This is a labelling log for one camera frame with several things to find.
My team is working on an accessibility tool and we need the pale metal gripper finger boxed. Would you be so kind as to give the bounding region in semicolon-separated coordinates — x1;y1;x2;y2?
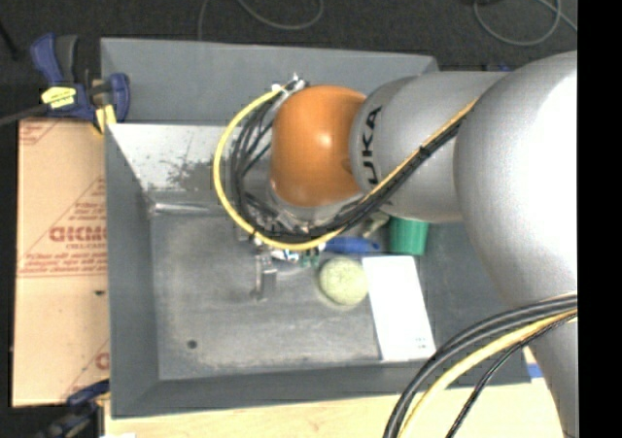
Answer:
262;255;280;300
249;254;266;302

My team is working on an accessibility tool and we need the grey metal bin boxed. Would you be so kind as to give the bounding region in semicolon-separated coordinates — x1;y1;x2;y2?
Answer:
99;37;532;419

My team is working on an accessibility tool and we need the pale green ball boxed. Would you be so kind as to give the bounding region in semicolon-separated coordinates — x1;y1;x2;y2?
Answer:
317;256;370;307

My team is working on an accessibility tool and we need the blue long object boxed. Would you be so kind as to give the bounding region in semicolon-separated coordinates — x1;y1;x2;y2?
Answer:
324;237;381;255

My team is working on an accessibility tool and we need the white flat box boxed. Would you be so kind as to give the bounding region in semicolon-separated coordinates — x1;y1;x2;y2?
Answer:
361;254;437;362

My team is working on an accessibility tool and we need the green cup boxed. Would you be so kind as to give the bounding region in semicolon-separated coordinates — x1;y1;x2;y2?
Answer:
387;216;432;257

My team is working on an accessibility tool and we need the brown cardboard board red print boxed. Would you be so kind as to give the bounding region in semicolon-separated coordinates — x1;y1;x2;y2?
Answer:
11;117;112;409

